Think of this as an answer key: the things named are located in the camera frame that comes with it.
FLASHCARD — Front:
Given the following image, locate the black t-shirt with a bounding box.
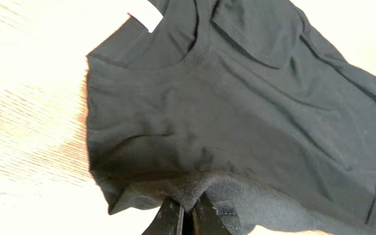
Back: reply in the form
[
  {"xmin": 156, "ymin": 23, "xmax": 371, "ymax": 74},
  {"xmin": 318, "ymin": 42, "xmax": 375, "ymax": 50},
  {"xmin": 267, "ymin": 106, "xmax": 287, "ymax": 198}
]
[{"xmin": 86, "ymin": 1, "xmax": 376, "ymax": 234}]

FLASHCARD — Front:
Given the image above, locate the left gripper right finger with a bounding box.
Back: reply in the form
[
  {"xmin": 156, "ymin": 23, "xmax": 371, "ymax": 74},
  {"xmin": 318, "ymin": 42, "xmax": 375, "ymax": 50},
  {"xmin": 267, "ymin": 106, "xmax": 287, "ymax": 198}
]
[{"xmin": 192, "ymin": 195, "xmax": 231, "ymax": 235}]

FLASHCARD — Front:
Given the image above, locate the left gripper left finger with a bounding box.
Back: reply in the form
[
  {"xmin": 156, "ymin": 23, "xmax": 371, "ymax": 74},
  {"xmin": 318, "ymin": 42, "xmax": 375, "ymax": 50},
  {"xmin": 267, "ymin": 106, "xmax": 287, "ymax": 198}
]
[{"xmin": 142, "ymin": 197, "xmax": 184, "ymax": 235}]

